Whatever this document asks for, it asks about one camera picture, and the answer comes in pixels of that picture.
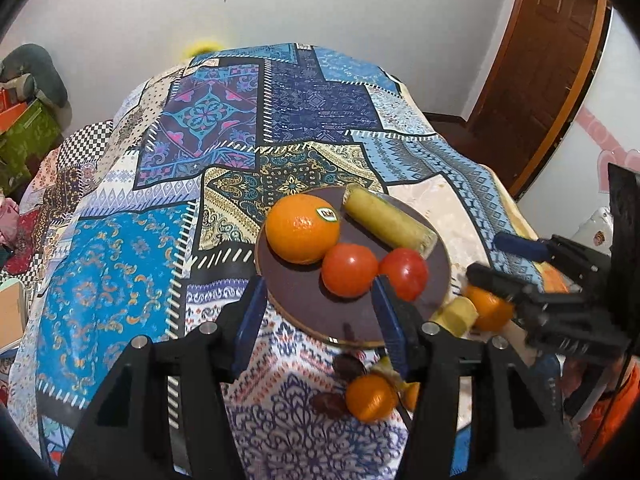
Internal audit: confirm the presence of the tan board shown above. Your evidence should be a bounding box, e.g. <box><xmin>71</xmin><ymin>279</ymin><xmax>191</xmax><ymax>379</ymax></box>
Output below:
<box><xmin>0</xmin><ymin>282</ymin><xmax>28</xmax><ymax>353</ymax></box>

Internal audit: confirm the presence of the checkered bed sheet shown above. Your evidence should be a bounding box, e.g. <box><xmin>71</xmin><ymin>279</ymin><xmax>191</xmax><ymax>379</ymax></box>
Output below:
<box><xmin>10</xmin><ymin>120</ymin><xmax>115</xmax><ymax>281</ymax></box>

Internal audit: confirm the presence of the short pale sugarcane piece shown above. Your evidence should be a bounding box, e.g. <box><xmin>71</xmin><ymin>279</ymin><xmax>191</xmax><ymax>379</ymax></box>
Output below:
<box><xmin>430</xmin><ymin>296</ymin><xmax>478</xmax><ymax>336</ymax></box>

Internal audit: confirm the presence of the person's orange clothing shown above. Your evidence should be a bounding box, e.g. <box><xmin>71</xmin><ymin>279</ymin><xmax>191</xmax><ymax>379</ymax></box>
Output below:
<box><xmin>582</xmin><ymin>360</ymin><xmax>640</xmax><ymax>463</ymax></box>

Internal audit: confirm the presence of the green patterned storage box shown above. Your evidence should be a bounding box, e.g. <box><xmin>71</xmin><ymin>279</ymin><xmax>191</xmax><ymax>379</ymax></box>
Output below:
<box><xmin>0</xmin><ymin>100</ymin><xmax>63</xmax><ymax>196</ymax></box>

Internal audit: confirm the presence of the red tomato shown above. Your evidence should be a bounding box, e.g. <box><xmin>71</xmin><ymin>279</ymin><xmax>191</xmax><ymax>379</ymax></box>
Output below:
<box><xmin>321</xmin><ymin>243</ymin><xmax>379</xmax><ymax>299</ymax></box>
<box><xmin>378</xmin><ymin>247</ymin><xmax>430</xmax><ymax>303</ymax></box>

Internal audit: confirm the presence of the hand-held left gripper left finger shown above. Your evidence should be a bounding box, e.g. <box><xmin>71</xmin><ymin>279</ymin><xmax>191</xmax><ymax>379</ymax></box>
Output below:
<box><xmin>59</xmin><ymin>276</ymin><xmax>268</xmax><ymax>480</ymax></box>

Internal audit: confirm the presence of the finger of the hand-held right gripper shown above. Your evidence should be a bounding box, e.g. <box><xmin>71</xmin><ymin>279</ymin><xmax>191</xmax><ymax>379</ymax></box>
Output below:
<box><xmin>492</xmin><ymin>231</ymin><xmax>613</xmax><ymax>283</ymax></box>
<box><xmin>465</xmin><ymin>261</ymin><xmax>540</xmax><ymax>312</ymax></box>

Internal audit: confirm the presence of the orange cardboard box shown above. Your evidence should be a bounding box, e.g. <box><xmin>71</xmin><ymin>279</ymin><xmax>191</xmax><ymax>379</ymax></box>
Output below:
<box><xmin>0</xmin><ymin>87</ymin><xmax>31</xmax><ymax>133</ymax></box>

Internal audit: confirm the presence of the dark brown round plate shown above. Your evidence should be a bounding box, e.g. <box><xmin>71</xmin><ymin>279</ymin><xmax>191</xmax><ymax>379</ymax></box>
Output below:
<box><xmin>254</xmin><ymin>186</ymin><xmax>452</xmax><ymax>348</ymax></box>

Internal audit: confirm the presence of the dark red date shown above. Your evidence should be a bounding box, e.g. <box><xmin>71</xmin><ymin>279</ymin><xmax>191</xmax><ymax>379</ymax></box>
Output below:
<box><xmin>334</xmin><ymin>355</ymin><xmax>366</xmax><ymax>381</ymax></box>
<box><xmin>312</xmin><ymin>392</ymin><xmax>348</xmax><ymax>417</ymax></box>

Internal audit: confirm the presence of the white appliance with stickers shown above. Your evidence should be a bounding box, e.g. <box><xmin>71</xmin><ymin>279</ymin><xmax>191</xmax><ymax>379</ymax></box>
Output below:
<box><xmin>572</xmin><ymin>207</ymin><xmax>613</xmax><ymax>261</ymax></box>

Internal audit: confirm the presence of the brown wooden door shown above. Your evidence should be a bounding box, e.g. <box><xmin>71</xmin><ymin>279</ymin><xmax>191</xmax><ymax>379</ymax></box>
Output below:
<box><xmin>467</xmin><ymin>0</ymin><xmax>608</xmax><ymax>196</ymax></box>

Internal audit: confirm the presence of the medium orange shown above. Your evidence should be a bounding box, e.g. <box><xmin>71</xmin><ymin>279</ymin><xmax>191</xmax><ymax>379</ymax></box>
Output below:
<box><xmin>462</xmin><ymin>284</ymin><xmax>516</xmax><ymax>332</ymax></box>

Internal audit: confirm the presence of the white wardrobe door pink print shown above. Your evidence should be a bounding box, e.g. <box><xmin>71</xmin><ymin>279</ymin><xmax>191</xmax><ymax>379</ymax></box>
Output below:
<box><xmin>515</xmin><ymin>7</ymin><xmax>640</xmax><ymax>261</ymax></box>

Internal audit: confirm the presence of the blue patchwork blanket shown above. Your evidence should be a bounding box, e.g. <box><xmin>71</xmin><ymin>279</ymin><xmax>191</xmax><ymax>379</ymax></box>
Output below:
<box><xmin>7</xmin><ymin>42</ymin><xmax>566</xmax><ymax>480</ymax></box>

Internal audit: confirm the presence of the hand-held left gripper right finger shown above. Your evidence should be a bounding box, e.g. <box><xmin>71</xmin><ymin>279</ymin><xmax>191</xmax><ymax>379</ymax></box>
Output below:
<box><xmin>371</xmin><ymin>275</ymin><xmax>583</xmax><ymax>480</ymax></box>

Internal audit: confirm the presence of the large orange with sticker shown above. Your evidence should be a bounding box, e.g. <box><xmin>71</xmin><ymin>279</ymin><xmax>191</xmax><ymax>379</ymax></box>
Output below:
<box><xmin>265</xmin><ymin>194</ymin><xmax>342</xmax><ymax>266</ymax></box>

